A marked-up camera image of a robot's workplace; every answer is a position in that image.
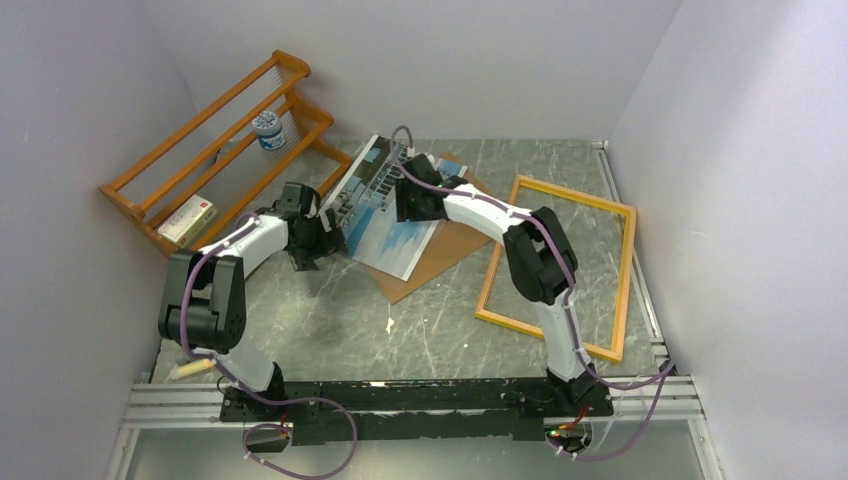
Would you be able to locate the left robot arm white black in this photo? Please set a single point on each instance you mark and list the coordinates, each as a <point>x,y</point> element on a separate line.
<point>204,307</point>

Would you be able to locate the brown cardboard backing board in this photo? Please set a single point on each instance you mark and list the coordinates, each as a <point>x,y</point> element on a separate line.
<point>450,243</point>

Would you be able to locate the white red cardboard box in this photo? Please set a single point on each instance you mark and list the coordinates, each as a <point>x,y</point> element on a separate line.
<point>186,223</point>

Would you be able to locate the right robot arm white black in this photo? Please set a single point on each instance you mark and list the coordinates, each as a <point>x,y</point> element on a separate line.
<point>540,258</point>

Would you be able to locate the building and sky photo print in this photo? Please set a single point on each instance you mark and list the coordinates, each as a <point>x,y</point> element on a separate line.
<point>365,210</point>

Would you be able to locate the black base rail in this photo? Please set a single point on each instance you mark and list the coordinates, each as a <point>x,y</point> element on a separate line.
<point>329,411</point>

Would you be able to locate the orange wooden shelf rack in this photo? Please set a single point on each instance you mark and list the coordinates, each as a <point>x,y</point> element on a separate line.
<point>216,155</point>

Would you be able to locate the yellow glue stick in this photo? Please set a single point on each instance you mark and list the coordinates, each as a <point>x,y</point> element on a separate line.
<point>191,368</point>

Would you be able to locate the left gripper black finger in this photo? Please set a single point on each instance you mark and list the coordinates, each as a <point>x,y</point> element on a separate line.
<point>334,241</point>
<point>307,261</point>

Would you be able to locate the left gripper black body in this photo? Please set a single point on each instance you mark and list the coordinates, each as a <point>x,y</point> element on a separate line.
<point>315,237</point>

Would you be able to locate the white blue lidded jar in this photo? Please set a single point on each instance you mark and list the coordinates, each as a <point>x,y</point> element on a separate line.
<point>268,128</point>

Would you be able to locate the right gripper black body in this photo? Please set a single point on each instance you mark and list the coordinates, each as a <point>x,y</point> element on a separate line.
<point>408,204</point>

